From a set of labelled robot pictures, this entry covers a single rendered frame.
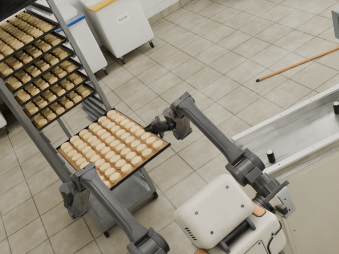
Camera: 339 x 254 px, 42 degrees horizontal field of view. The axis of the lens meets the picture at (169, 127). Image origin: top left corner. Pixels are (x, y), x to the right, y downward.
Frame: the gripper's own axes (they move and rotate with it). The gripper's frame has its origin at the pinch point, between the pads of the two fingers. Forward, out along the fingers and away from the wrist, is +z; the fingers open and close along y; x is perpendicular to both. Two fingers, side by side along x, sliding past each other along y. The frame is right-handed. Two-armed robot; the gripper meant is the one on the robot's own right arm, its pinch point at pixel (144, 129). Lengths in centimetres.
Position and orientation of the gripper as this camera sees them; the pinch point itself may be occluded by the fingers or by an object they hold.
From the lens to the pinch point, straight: 224.6
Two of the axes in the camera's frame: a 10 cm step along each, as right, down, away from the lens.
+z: -9.2, 1.7, 3.5
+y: -3.5, -7.4, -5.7
